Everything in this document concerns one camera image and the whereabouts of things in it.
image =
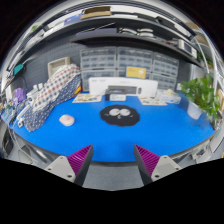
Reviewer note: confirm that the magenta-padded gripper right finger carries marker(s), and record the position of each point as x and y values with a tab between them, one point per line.
163	166

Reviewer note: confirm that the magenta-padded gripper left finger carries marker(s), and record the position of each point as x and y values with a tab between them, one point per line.
63	166

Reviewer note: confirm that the pink computer mouse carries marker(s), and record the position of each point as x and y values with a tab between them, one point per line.
66	120

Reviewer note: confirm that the black fuzzy mouse pad with eyes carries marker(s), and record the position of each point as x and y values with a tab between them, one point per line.
120	120

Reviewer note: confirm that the navy polka-dot cloth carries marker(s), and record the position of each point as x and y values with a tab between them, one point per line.
36	118

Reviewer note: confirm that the colourful sticker sheet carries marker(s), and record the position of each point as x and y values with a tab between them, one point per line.
86	98
151	101

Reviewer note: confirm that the small white box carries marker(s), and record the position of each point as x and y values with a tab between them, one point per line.
170	98

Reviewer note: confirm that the red blue checkered cloth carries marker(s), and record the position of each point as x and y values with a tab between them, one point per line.
56	85

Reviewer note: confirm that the green potted plant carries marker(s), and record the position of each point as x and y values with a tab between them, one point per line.
200	93

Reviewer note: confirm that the small black box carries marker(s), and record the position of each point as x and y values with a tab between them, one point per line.
107	95

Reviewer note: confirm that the purple soft toy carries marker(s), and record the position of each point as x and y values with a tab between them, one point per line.
19	95

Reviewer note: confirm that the long white keyboard box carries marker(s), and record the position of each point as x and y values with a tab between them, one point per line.
100	85

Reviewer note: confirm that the yellow and blue box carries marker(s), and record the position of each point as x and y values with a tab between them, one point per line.
136	72

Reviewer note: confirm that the white woven basket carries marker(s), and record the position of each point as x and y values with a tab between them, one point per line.
55	63

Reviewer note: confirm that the teal tool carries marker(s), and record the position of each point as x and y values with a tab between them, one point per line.
18	69

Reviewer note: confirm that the dark wall shelf unit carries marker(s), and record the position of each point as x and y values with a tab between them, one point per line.
110	35

